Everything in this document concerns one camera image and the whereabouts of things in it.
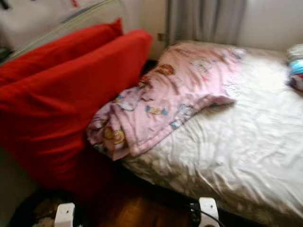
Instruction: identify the plain beige pillow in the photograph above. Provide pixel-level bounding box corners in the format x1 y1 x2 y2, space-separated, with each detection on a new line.
286 44 303 64

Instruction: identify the large red cushion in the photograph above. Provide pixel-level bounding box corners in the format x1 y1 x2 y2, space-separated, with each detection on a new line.
0 29 153 199
0 18 124 88

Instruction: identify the pink cartoon print blanket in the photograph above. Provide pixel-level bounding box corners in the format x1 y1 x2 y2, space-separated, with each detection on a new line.
87 42 242 161

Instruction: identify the grey metal frame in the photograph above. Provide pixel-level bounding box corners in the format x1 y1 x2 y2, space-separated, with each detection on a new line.
0 0 126 62

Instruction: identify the bed with beige floral sheet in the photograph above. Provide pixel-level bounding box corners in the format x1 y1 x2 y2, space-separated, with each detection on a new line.
92 40 303 225

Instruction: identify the red white blue bolster pillow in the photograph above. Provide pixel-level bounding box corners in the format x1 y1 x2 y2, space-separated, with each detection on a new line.
288 59 303 91

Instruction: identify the grey curtain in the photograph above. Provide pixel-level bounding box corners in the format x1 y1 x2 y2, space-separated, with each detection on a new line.
166 0 248 45

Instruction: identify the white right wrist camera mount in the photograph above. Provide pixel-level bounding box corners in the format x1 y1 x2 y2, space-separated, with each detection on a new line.
199 197 220 227

